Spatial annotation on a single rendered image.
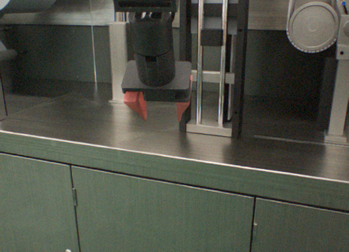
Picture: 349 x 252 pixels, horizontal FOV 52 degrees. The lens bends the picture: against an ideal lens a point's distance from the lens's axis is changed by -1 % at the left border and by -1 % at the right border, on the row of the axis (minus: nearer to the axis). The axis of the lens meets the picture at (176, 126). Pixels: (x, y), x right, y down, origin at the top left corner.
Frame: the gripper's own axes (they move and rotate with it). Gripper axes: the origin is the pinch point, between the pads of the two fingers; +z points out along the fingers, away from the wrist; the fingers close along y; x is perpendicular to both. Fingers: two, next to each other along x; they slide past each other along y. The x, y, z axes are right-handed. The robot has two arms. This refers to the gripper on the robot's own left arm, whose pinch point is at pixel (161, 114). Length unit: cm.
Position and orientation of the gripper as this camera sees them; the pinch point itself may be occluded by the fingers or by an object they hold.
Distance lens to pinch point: 61.8
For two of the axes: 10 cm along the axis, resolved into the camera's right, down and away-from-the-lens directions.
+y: -9.9, -0.4, 1.0
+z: 0.5, 6.6, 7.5
